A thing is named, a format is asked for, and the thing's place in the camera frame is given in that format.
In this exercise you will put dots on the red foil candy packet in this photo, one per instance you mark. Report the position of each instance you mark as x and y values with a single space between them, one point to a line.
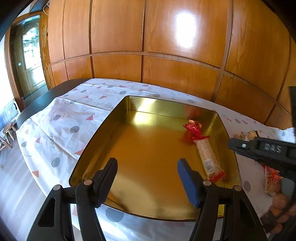
193 132

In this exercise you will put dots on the round cake clear packet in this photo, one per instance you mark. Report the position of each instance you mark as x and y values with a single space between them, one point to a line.
272 180

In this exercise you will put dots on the wooden chair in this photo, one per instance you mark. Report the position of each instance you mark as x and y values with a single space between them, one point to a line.
5 150

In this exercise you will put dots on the long rice bar packet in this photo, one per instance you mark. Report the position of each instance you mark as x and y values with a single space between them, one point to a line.
210 163

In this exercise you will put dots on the cracker sandwich packet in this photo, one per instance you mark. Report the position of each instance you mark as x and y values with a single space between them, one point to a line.
251 135

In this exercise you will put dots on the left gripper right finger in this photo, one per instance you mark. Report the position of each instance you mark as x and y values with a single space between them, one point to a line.
240 220

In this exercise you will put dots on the person's right hand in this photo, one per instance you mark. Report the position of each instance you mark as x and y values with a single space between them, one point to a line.
281 208

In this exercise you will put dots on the yellow-edged clear snack packet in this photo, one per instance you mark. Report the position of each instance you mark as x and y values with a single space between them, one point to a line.
241 136

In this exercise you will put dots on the wooden door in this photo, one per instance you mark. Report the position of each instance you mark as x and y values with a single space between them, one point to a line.
23 59

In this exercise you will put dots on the gold tin box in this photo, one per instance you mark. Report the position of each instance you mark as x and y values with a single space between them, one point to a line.
147 138

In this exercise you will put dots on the small wooden stool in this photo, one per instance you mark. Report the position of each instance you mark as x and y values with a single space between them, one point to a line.
10 131

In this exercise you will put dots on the wooden wall cabinet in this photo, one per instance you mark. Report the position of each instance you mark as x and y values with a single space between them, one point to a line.
238 54

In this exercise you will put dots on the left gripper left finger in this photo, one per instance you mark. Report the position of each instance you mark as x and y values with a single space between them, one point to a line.
53 221

